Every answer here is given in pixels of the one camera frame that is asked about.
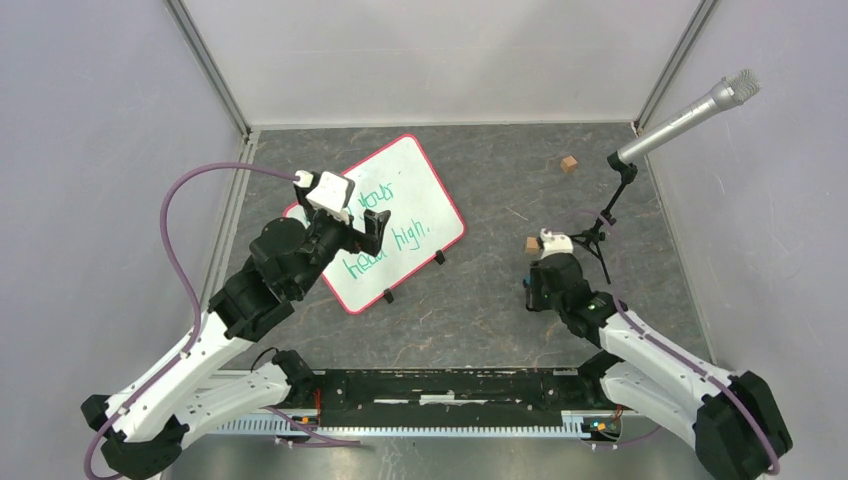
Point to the aluminium cable duct rail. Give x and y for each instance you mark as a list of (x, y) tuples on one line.
[(568, 427)]

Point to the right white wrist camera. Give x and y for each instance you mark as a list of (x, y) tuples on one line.
[(552, 243)]

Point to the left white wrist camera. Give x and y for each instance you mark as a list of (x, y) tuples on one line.
[(326, 191)]

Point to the wooden cube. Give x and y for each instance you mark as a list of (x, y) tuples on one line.
[(569, 164), (532, 246)]

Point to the silver microphone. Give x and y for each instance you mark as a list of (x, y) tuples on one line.
[(730, 92)]

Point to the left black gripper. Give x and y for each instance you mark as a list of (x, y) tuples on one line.
[(355, 240)]

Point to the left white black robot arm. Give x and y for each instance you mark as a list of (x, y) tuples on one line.
[(143, 429)]

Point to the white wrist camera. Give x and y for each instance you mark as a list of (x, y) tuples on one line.
[(326, 191), (552, 243)]

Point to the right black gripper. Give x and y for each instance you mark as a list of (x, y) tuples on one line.
[(535, 301)]

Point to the pink framed whiteboard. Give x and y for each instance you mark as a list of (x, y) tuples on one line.
[(424, 221)]

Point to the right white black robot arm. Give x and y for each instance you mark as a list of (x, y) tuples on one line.
[(731, 420)]

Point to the near wooden cube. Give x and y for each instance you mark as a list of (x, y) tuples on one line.
[(532, 246)]

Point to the far wooden cube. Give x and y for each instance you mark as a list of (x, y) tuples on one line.
[(569, 164)]

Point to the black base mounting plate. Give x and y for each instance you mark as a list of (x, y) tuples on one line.
[(447, 398)]

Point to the black microphone tripod stand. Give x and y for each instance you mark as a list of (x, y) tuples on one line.
[(590, 239)]

